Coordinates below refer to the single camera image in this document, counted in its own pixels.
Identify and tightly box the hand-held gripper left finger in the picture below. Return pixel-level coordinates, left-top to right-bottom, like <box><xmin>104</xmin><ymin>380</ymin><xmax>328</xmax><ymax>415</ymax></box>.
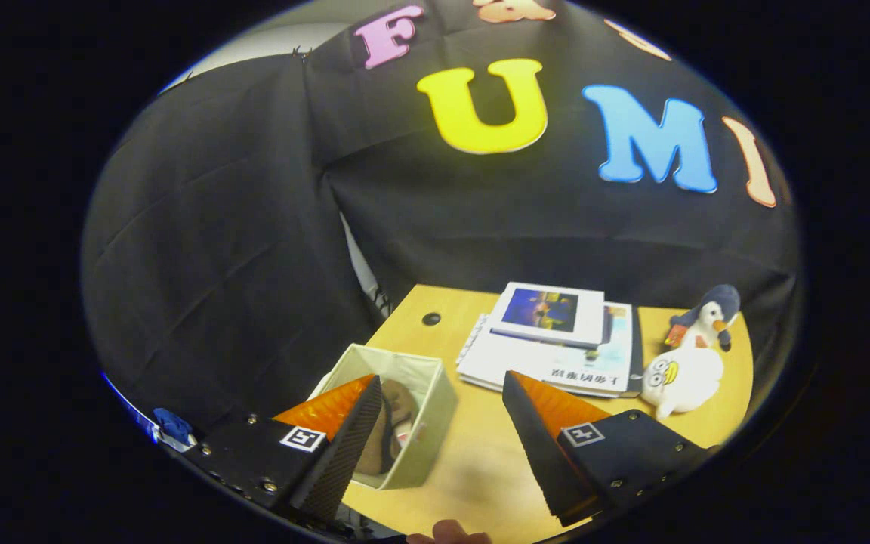
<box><xmin>178</xmin><ymin>374</ymin><xmax>384</xmax><ymax>526</ymax></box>

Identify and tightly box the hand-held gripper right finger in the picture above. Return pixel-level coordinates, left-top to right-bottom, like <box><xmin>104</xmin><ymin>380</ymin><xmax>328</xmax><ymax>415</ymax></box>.
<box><xmin>501</xmin><ymin>370</ymin><xmax>711</xmax><ymax>528</ymax></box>

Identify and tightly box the beige fabric storage box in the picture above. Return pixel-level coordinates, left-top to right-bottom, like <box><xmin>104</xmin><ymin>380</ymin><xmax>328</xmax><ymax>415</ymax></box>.
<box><xmin>307</xmin><ymin>344</ymin><xmax>458</xmax><ymax>490</ymax></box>

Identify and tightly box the white book with pale cover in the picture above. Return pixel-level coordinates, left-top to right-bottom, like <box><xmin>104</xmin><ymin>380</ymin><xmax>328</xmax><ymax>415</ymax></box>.
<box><xmin>456</xmin><ymin>301</ymin><xmax>636</xmax><ymax>399</ymax></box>

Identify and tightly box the grey patterned booklet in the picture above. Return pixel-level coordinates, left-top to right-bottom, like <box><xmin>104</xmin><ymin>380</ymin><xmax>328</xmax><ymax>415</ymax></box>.
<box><xmin>456</xmin><ymin>314</ymin><xmax>490</xmax><ymax>375</ymax></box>

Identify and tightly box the book with blue picture cover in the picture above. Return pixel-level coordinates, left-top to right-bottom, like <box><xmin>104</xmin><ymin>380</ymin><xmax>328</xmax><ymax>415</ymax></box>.
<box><xmin>489</xmin><ymin>282</ymin><xmax>606</xmax><ymax>348</ymax></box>

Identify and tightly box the white seal plush toy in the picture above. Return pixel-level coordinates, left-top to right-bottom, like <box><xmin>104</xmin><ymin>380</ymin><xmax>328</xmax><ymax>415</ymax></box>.
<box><xmin>640</xmin><ymin>346</ymin><xmax>725</xmax><ymax>420</ymax></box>

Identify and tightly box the blue crumpled cloth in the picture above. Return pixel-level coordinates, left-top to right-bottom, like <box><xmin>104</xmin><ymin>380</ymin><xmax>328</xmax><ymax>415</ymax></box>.
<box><xmin>152</xmin><ymin>408</ymin><xmax>196</xmax><ymax>447</ymax></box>

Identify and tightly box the navy penguin plush toy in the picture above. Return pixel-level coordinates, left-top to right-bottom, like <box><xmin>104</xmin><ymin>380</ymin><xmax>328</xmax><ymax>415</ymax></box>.
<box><xmin>665</xmin><ymin>284</ymin><xmax>742</xmax><ymax>352</ymax></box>

